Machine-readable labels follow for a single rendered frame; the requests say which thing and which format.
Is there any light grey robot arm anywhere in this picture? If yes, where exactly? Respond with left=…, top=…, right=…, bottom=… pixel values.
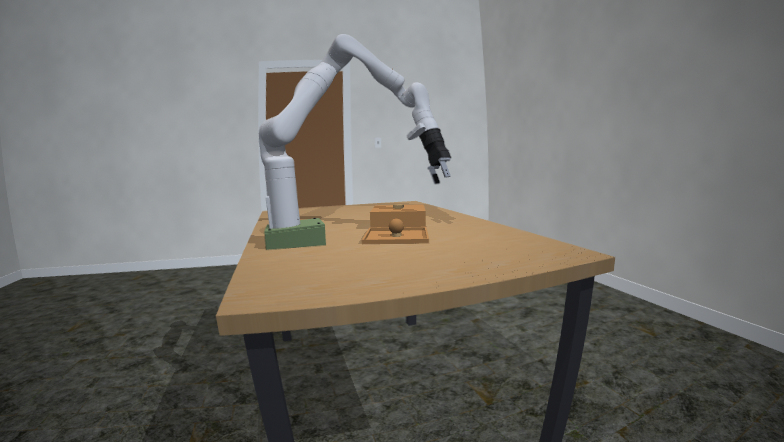
left=259, top=34, right=434, bottom=229

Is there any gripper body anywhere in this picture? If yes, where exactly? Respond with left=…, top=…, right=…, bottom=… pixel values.
left=407, top=117, right=451, bottom=166

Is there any tan ball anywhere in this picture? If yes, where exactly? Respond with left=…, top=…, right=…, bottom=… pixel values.
left=389, top=219, right=404, bottom=233

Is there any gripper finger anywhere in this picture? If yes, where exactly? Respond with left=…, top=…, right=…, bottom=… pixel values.
left=438, top=158, right=451, bottom=177
left=427, top=166, right=440, bottom=184

